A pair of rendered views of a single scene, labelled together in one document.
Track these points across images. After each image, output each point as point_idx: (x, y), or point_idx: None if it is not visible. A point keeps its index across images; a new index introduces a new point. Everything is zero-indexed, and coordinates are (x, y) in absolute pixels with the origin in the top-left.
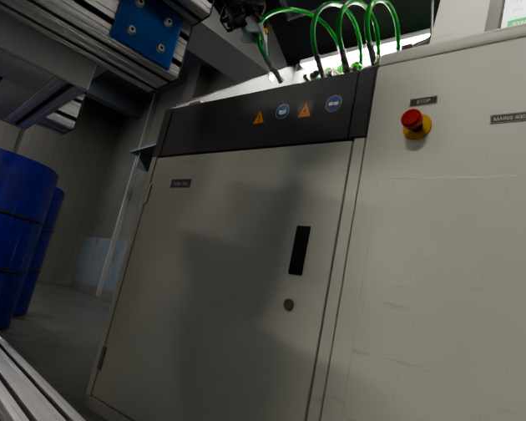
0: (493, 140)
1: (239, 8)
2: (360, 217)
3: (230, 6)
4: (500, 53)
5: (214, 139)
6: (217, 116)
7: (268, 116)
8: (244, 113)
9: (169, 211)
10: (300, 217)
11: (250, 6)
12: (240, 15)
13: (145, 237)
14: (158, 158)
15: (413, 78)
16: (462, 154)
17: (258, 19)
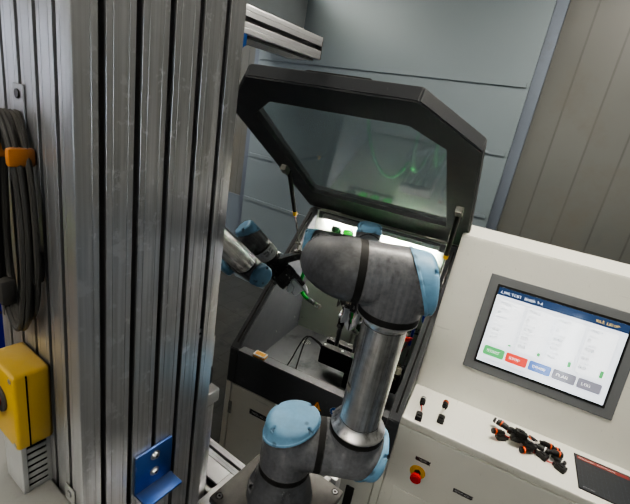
0: (452, 499)
1: (286, 277)
2: (382, 497)
3: (279, 279)
4: (465, 461)
5: (282, 399)
6: (282, 383)
7: (324, 409)
8: (304, 394)
9: (252, 429)
10: (348, 480)
11: (295, 274)
12: (287, 285)
13: (235, 436)
14: (232, 384)
15: (419, 444)
16: (436, 497)
17: (302, 283)
